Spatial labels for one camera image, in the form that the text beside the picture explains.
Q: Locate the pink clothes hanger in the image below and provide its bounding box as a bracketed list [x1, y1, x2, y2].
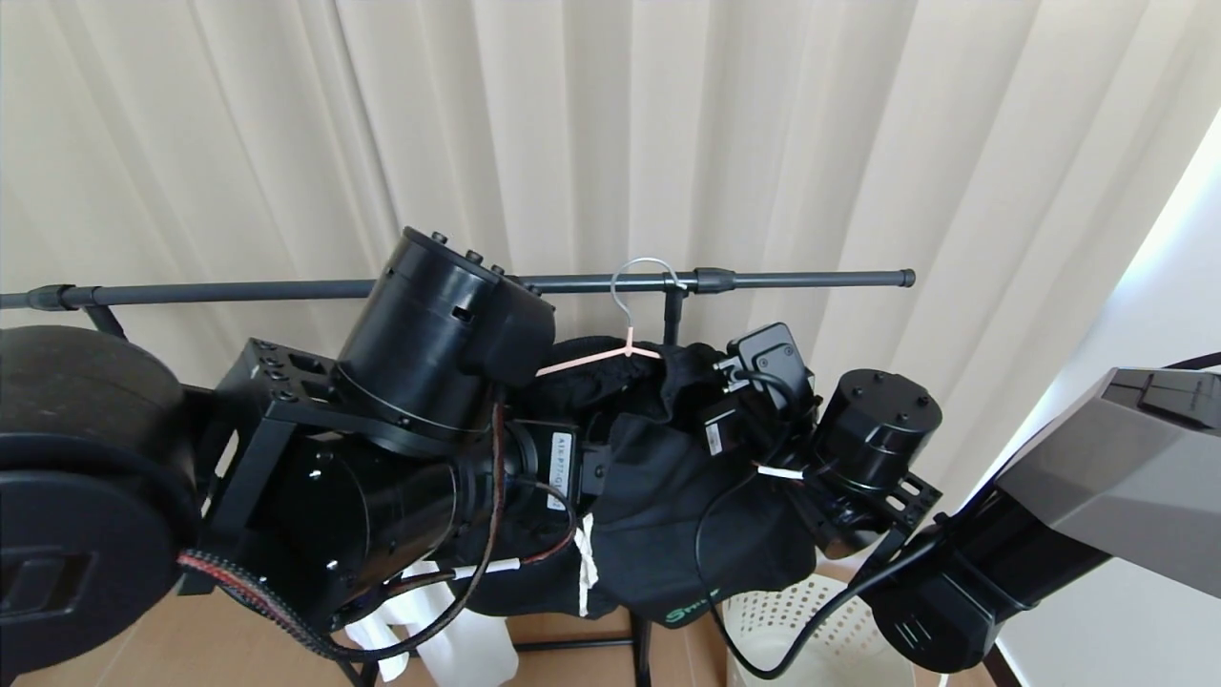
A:
[536, 258, 690, 378]

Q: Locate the black clothes rack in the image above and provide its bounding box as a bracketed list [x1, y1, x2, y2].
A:
[0, 268, 917, 687]

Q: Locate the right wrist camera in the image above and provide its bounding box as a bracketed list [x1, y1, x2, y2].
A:
[715, 323, 817, 406]

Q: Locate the white laundry basket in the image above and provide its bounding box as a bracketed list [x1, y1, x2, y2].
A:
[725, 572, 917, 687]

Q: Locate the black cable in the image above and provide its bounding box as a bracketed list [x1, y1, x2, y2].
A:
[694, 351, 1221, 682]

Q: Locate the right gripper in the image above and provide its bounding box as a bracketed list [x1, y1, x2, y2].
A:
[701, 382, 823, 473]

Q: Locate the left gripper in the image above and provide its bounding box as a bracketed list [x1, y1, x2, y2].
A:
[286, 420, 611, 612]

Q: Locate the white printed T-shirt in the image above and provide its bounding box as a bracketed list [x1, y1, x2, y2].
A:
[343, 558, 521, 687]

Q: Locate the black garment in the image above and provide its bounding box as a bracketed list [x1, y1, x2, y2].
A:
[448, 334, 819, 629]

